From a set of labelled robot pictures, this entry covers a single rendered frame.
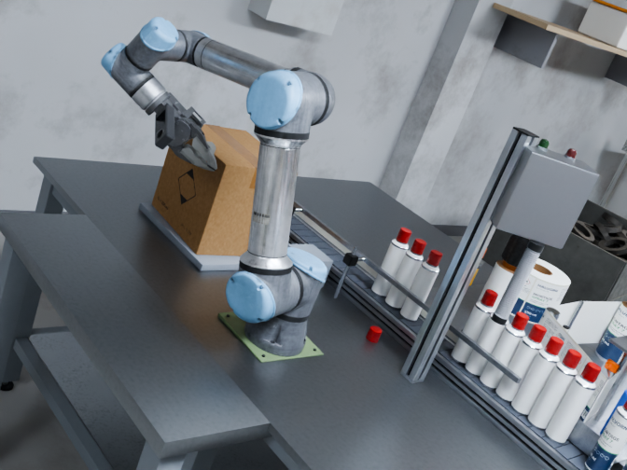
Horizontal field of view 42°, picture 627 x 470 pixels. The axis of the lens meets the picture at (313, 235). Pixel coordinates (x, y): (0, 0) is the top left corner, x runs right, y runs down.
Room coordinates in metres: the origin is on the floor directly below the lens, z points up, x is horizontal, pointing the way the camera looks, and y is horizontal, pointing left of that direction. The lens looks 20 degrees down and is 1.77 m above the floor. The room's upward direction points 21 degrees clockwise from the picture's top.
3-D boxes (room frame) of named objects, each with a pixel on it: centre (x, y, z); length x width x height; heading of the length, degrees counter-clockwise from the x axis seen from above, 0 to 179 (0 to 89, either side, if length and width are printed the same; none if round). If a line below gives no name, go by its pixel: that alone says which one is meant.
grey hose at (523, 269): (1.76, -0.48, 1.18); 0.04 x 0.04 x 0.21
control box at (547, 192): (1.81, -0.45, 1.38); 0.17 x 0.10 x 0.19; 102
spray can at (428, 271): (2.04, -0.32, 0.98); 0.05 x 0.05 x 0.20
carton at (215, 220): (2.18, 0.29, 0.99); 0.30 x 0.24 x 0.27; 43
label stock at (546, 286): (2.44, -0.70, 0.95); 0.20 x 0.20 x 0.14
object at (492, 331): (1.87, -0.51, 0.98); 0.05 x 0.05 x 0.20
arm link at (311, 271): (1.73, 0.00, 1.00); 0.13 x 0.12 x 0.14; 154
